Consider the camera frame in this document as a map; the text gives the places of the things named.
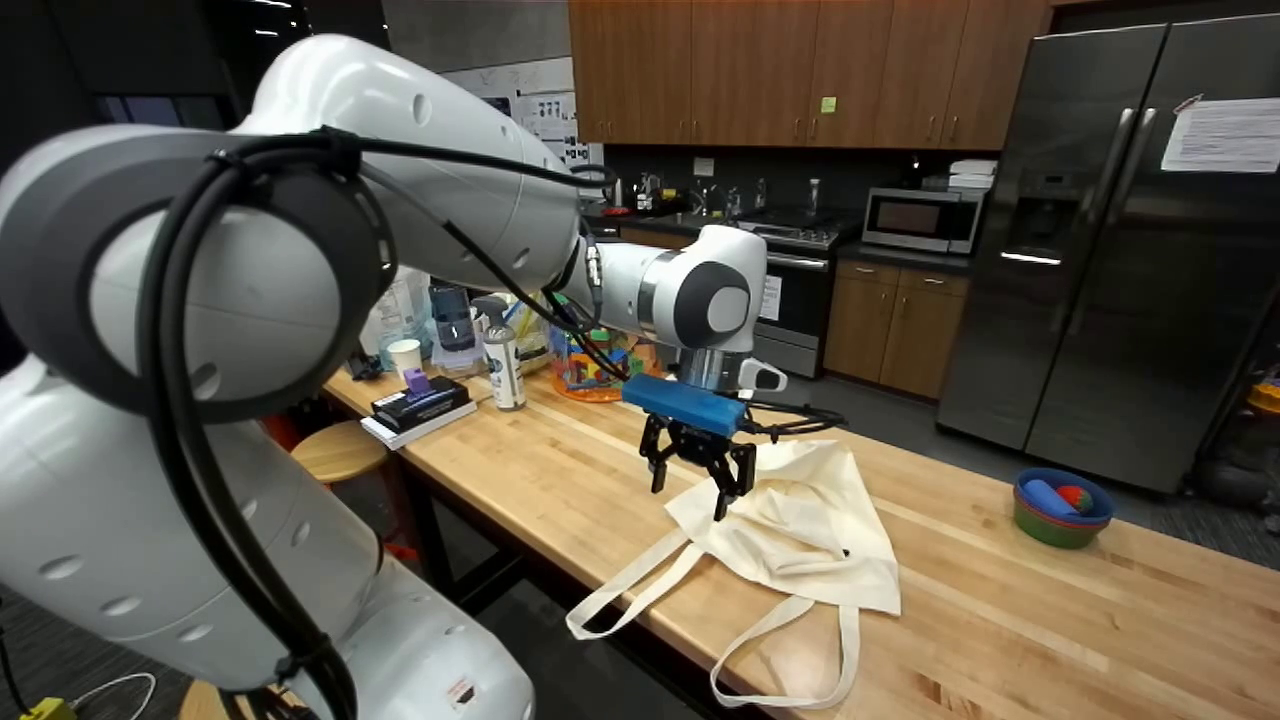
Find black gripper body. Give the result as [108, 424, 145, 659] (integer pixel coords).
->
[641, 415, 756, 491]

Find cream canvas tote bag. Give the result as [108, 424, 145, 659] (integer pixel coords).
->
[566, 440, 899, 711]

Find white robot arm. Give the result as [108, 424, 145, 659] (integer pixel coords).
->
[0, 32, 766, 720]

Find orange bowl of toys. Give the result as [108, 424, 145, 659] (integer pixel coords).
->
[549, 329, 641, 402]

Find white tin can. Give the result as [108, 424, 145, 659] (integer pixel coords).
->
[486, 329, 526, 411]

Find wooden lower cabinet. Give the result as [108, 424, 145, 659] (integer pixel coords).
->
[825, 259, 969, 399]

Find black kitchen stove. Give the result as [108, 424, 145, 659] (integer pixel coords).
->
[749, 219, 848, 381]

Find black and white book stack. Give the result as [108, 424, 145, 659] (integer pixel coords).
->
[359, 377, 473, 453]

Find silver microwave oven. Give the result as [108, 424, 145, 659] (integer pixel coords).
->
[865, 186, 983, 255]

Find round wooden stool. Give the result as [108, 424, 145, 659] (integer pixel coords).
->
[291, 421, 387, 482]

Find colourful bowl with toys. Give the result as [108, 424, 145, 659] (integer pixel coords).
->
[1012, 467, 1117, 548]

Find wooden upper cabinets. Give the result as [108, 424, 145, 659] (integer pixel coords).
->
[568, 0, 1053, 152]

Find stainless steel refrigerator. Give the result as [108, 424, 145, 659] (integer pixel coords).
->
[935, 10, 1280, 496]

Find white wall poster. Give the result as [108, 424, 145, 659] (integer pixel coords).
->
[457, 56, 605, 169]

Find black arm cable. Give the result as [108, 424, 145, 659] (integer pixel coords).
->
[138, 124, 632, 720]

